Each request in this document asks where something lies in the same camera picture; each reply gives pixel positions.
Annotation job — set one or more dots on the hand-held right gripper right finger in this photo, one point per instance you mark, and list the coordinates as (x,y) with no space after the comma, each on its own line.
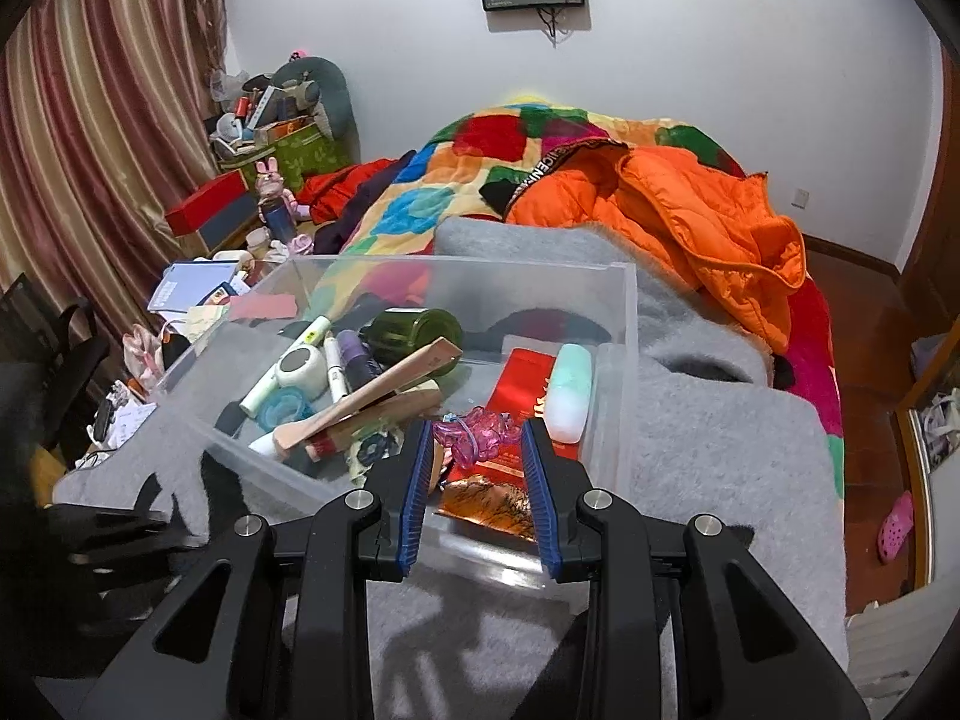
(540,495)

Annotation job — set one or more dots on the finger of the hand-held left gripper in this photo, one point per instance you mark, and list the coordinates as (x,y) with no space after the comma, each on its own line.
(127,574)
(112,523)

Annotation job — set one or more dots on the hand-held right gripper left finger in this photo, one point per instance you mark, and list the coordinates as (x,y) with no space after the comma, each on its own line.
(416,495)

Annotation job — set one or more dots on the pink transparent hair clip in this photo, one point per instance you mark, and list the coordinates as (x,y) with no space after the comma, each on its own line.
(480,435)

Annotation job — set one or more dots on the small beige red-label tube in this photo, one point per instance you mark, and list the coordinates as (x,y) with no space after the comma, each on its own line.
(337,439)

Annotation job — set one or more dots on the pale mint oblong case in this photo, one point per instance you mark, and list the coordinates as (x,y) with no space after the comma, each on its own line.
(568,394)

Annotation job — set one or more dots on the large beige cosmetic tube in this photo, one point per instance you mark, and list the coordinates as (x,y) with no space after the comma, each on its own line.
(375,394)

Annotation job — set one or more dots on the purple and dark bottle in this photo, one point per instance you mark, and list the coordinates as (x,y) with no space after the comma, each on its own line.
(352,352)

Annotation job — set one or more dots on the teal tape roll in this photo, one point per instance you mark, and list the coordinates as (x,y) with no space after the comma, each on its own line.
(285,409)

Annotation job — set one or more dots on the clear plastic container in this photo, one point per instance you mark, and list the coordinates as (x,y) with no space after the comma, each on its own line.
(525,292)

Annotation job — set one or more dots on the red foil packet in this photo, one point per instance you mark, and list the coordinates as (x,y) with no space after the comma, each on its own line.
(517,397)

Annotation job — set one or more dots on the green glass bottle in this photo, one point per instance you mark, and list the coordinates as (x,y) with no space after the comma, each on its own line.
(412,334)

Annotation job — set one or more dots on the black chair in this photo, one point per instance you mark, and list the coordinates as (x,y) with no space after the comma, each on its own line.
(45,367)

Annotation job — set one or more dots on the white round compact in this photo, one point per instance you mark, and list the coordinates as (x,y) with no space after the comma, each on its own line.
(300,367)

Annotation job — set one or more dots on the light green stick tube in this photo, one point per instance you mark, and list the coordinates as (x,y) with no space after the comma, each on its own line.
(311,331)

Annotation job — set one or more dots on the blue notebook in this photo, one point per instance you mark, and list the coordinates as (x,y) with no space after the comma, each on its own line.
(187,285)

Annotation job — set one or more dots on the dark blue cup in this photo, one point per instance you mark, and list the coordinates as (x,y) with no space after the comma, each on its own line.
(277,221)

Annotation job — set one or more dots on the orange puffer jacket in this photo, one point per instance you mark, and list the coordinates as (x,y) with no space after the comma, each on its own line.
(675,217)

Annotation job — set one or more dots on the red quilt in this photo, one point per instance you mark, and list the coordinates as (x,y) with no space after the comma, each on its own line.
(337,184)

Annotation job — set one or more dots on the red box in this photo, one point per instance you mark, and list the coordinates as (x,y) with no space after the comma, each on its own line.
(206,210)

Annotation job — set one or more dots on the pink bunny toy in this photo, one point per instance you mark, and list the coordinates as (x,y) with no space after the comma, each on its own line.
(270,178)

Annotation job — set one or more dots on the pink clog shoe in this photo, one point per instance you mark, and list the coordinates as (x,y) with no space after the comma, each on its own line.
(896,529)

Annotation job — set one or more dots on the green patterned box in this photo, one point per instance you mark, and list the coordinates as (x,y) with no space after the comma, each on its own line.
(300,154)

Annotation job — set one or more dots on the colourful patchwork blanket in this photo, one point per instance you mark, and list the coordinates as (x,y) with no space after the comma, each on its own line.
(487,135)

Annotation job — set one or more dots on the white radiator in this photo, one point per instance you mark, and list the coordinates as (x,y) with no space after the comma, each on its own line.
(885,645)

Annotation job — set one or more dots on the striped curtain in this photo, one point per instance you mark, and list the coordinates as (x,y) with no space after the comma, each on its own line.
(97,127)

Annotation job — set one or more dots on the grey pillow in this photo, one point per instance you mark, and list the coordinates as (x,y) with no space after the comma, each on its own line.
(330,90)

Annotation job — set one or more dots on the wall socket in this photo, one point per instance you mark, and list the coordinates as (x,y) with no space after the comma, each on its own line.
(801,199)

